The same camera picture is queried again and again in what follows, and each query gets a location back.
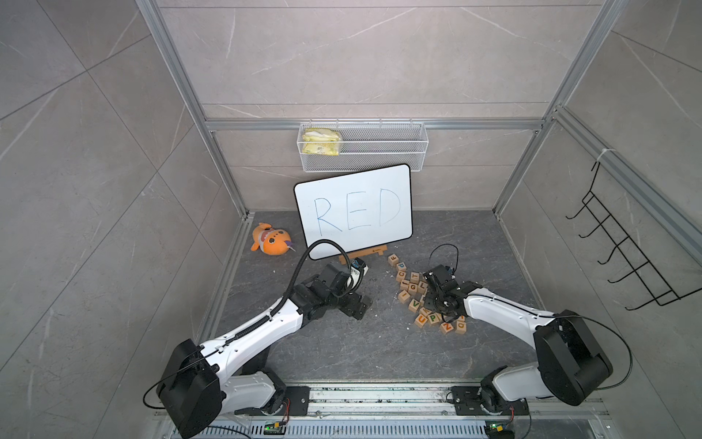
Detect wire mesh wall basket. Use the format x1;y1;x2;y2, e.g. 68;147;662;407
296;120;429;173

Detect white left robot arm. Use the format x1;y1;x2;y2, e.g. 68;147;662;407
154;259;372;438

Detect wooden block letter V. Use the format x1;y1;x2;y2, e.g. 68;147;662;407
408;299;422;314

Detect wooden block green P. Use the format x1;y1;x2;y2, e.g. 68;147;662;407
428;313;442;326

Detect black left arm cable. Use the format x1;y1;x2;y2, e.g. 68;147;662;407
273;239;355;325

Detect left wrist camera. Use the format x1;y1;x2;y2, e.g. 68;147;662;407
351;258;369;283

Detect yellow packet in basket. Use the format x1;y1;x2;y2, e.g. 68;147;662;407
301;128;343;157

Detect black wire hook rack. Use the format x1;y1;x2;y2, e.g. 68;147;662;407
565;162;701;312

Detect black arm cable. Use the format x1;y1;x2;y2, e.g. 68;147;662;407
273;239;355;325
427;242;634;391

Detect wooden block letter N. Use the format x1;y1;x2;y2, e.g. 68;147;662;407
441;322;454;334

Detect wooden easel stand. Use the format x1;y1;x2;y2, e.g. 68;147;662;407
347;245;388;261

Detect wooden block letter O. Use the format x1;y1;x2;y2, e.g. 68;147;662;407
455;319;467;334

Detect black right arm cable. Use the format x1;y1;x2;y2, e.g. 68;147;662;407
427;242;634;391

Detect white dry-erase board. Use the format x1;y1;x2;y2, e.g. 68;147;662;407
294;164;413;260

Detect metal base rail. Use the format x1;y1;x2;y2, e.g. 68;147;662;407
200;382;620;438

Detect wooden block letter U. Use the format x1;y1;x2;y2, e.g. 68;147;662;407
414;315;429;329

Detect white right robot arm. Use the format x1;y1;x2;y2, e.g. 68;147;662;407
423;265;614;414

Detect orange plush toy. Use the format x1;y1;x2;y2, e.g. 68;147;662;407
250;222;293;256

